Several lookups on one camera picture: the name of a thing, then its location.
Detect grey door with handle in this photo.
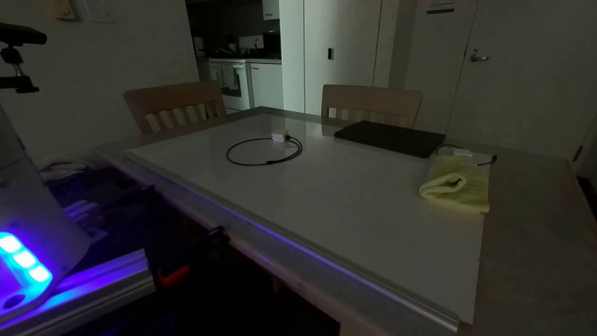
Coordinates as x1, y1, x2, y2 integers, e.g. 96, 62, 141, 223
449, 0, 597, 161

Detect yellow folded cloth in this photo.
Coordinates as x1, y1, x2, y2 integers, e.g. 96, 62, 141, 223
417, 156, 490, 215

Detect red handled clamp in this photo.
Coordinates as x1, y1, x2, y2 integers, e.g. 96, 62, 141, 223
154, 227, 229, 290

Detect wooden chair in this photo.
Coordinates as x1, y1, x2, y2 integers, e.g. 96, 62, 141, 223
123, 83, 225, 135
320, 85, 423, 130

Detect right wooden chair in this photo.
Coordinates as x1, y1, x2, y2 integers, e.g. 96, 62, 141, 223
320, 85, 423, 130

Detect white table mat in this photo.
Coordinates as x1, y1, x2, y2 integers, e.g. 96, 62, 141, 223
126, 115, 483, 324

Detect left wooden chair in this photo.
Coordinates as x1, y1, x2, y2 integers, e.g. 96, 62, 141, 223
123, 83, 225, 135

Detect black charger cable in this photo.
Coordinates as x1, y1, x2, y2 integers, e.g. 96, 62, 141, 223
223, 133, 304, 169

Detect black camera on stand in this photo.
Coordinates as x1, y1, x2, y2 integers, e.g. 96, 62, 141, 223
0, 23, 46, 94

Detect white charger power brick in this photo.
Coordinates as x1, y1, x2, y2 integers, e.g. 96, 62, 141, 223
270, 133, 287, 143

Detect small items behind cloth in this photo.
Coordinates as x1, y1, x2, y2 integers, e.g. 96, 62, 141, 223
436, 146, 498, 167

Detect black laptop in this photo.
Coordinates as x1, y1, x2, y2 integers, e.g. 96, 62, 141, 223
333, 122, 445, 159

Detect white kitchen cabinet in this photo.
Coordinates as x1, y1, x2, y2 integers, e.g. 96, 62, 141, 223
208, 59, 283, 115

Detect robot base with blue lights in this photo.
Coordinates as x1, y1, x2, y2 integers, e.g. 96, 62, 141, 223
0, 111, 89, 322

